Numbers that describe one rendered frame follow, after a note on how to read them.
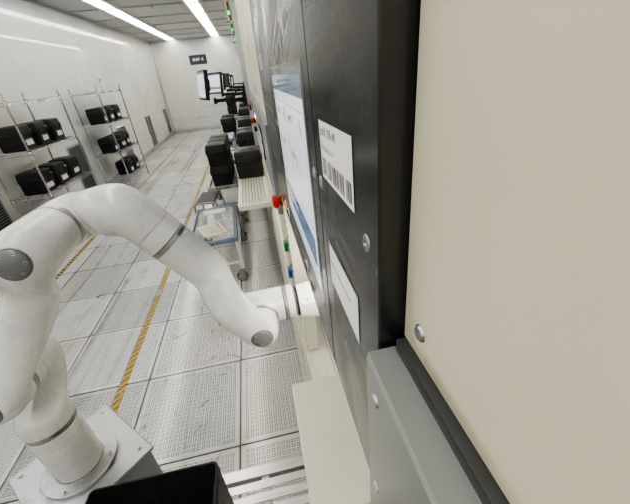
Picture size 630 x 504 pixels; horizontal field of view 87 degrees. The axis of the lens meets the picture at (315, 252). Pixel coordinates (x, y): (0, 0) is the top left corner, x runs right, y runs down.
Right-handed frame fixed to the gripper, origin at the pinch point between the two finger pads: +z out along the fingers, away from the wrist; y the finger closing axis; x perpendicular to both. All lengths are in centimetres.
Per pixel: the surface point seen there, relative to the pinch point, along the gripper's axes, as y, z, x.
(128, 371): -116, -130, -119
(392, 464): 58, -15, 33
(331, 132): 47, -15, 46
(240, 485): 15, -38, -45
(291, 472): 16, -24, -43
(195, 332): -143, -88, -119
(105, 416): -16, -82, -43
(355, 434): 49, -15, 21
